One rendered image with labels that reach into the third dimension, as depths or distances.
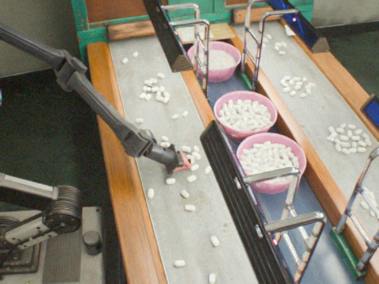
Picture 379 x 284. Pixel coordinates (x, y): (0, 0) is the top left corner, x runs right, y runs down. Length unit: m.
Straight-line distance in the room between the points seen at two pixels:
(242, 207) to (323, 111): 0.97
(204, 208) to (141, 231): 0.24
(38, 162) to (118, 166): 1.26
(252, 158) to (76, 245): 0.77
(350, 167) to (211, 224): 0.61
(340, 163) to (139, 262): 0.86
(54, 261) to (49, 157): 1.18
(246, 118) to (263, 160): 0.25
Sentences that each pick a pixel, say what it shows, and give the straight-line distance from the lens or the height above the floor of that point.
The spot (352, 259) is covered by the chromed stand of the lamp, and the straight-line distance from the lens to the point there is 1.50.
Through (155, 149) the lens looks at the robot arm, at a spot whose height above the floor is 0.89.
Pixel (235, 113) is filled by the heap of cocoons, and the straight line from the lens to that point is 1.83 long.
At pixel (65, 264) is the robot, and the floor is 0.48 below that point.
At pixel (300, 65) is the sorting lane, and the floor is 0.74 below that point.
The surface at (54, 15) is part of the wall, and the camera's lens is 3.18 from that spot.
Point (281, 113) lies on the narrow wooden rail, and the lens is 1.83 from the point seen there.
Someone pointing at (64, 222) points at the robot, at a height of 0.74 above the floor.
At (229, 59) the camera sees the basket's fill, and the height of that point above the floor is 0.73.
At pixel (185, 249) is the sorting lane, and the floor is 0.74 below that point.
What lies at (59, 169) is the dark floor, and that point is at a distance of 2.71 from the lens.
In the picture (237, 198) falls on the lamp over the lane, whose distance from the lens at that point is 1.07.
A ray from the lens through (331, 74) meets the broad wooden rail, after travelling 2.14.
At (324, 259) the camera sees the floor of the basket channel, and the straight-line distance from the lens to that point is 1.51.
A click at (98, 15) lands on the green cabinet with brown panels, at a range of 2.26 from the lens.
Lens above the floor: 1.93
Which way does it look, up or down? 44 degrees down
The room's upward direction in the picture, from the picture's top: straight up
